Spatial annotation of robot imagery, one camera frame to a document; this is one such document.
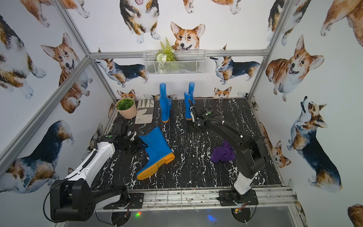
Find blue rubber boot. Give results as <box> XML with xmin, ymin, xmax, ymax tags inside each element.
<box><xmin>137</xmin><ymin>127</ymin><xmax>175</xmax><ymax>180</ymax></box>
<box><xmin>159</xmin><ymin>83</ymin><xmax>172</xmax><ymax>123</ymax></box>
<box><xmin>184</xmin><ymin>82</ymin><xmax>195</xmax><ymax>120</ymax></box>

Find purple cloth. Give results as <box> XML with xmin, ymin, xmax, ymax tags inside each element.
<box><xmin>210</xmin><ymin>140</ymin><xmax>236</xmax><ymax>163</ymax></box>

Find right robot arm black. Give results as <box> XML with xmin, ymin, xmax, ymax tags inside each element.
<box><xmin>190</xmin><ymin>106</ymin><xmax>268</xmax><ymax>195</ymax></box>

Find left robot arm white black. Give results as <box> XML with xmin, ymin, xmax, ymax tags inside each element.
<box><xmin>47</xmin><ymin>135</ymin><xmax>144</xmax><ymax>223</ymax></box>

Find pink ribbed plant pot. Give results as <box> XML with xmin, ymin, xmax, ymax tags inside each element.
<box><xmin>116</xmin><ymin>104</ymin><xmax>137</xmax><ymax>119</ymax></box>

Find green plant in pink pot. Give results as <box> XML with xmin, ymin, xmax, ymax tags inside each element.
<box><xmin>115</xmin><ymin>98</ymin><xmax>135</xmax><ymax>111</ymax></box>

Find white grey work glove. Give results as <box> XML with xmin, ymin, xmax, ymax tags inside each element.
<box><xmin>135</xmin><ymin>99</ymin><xmax>154</xmax><ymax>124</ymax></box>

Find fern and white flower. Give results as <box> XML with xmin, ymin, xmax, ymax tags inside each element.
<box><xmin>156</xmin><ymin>38</ymin><xmax>177</xmax><ymax>74</ymax></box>

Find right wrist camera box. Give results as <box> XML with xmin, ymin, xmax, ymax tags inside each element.
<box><xmin>188</xmin><ymin>100</ymin><xmax>204</xmax><ymax>115</ymax></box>

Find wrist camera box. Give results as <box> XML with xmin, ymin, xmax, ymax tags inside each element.
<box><xmin>188</xmin><ymin>100</ymin><xmax>204</xmax><ymax>115</ymax></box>
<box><xmin>111</xmin><ymin>117</ymin><xmax>136</xmax><ymax>140</ymax></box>

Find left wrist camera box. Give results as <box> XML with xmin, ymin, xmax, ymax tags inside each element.
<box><xmin>111</xmin><ymin>117</ymin><xmax>136</xmax><ymax>140</ymax></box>

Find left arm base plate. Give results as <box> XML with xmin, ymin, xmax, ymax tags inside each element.
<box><xmin>103</xmin><ymin>193</ymin><xmax>145</xmax><ymax>210</ymax></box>

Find white wire wall basket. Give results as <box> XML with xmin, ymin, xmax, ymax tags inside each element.
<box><xmin>143</xmin><ymin>50</ymin><xmax>207</xmax><ymax>75</ymax></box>

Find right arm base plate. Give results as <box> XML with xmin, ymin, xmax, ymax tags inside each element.
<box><xmin>216</xmin><ymin>189</ymin><xmax>259</xmax><ymax>206</ymax></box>

